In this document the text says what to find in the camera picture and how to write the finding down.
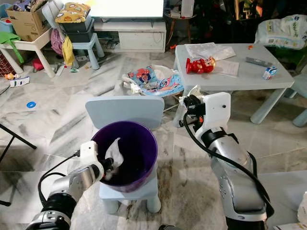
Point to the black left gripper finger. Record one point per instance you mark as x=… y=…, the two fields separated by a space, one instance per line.
x=111 y=162
x=115 y=170

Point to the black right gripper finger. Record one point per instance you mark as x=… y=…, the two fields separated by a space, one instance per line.
x=183 y=106
x=193 y=98

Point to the white tissue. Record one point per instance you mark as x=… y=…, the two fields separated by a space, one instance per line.
x=192 y=91
x=114 y=149

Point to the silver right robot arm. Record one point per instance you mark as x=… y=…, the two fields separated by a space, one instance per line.
x=237 y=182

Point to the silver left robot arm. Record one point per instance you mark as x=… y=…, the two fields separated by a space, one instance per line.
x=64 y=191

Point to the purple plastic rubbish bin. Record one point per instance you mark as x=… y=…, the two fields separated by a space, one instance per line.
x=139 y=148

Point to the red toy figure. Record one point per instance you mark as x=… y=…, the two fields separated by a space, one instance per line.
x=200 y=65

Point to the colourful baby bouncer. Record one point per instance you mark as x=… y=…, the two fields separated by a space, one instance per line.
x=153 y=81

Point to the white paper sheet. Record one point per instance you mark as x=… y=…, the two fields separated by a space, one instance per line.
x=228 y=68

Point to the grey plastic kids table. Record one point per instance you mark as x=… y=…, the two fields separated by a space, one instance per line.
x=240 y=81

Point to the clear plastic document sleeve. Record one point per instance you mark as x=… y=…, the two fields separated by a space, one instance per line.
x=208 y=49

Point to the light blue kids chair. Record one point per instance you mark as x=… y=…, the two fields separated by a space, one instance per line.
x=298 y=100
x=124 y=111

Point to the grey remote control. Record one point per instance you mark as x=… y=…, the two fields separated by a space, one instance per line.
x=259 y=61

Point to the white television cabinet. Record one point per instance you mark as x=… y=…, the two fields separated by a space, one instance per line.
x=139 y=38

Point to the round wooden stool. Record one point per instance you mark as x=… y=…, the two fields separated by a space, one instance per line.
x=178 y=19

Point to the small blue white carton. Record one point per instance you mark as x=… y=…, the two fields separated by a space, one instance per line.
x=269 y=73

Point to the black tripod legs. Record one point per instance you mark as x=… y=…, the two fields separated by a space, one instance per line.
x=17 y=139

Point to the small orange toy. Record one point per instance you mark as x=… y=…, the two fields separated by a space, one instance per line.
x=8 y=76

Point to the red mesh basket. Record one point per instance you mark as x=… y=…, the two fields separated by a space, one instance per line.
x=5 y=62

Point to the white power strip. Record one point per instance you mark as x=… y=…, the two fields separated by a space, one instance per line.
x=19 y=82

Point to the green plastic dustpan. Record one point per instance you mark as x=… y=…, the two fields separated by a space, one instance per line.
x=8 y=39

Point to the white green diaper pack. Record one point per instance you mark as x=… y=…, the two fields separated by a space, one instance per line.
x=283 y=32

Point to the bright television screen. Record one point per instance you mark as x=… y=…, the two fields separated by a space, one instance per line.
x=127 y=7

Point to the yellow hanging cloth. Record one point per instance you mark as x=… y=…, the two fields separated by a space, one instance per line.
x=67 y=52

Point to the light blue plastic tub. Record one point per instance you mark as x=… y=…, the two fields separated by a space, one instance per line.
x=5 y=19

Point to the red floor item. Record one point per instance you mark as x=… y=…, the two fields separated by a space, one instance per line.
x=37 y=64

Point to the dark grey storage bins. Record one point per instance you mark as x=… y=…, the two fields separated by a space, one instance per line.
x=77 y=30

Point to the small white table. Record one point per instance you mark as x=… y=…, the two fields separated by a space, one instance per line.
x=36 y=45

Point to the pink bag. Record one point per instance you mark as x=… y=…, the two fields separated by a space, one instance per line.
x=56 y=42

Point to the brown cardboard box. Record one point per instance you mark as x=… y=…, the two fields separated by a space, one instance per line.
x=26 y=24

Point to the yellow printed pillow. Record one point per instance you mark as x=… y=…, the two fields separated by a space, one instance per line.
x=73 y=12

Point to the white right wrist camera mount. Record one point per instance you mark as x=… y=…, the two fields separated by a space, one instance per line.
x=217 y=109

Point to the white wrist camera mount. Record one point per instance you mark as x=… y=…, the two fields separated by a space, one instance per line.
x=89 y=153
x=217 y=109

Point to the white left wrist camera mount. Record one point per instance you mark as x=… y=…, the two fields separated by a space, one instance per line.
x=89 y=153

